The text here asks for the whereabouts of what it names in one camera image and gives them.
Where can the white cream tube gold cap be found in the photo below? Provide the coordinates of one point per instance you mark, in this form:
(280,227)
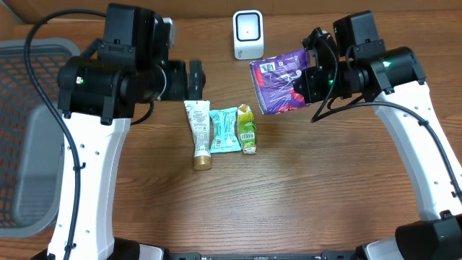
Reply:
(199,120)

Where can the purple sanitary pad pack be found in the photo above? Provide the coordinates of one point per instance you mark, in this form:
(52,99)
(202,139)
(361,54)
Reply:
(274,79)

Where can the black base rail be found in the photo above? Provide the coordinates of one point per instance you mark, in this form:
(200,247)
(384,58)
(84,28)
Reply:
(326,255)

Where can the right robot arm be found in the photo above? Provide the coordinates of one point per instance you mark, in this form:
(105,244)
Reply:
(352,63)

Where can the green yellow snack pack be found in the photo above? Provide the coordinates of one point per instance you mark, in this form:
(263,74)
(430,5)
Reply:
(246,129)

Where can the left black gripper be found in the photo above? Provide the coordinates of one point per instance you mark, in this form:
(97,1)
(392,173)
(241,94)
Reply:
(195,79)

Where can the teal snack packet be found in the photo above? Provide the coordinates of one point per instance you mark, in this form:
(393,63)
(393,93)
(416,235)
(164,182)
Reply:
(224,128)

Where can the white barcode scanner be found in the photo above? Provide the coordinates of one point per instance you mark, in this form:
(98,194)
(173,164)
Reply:
(248,36)

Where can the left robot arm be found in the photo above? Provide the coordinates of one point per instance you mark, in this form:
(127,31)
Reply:
(98,92)

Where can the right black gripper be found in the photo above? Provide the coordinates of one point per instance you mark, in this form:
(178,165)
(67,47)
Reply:
(310,85)

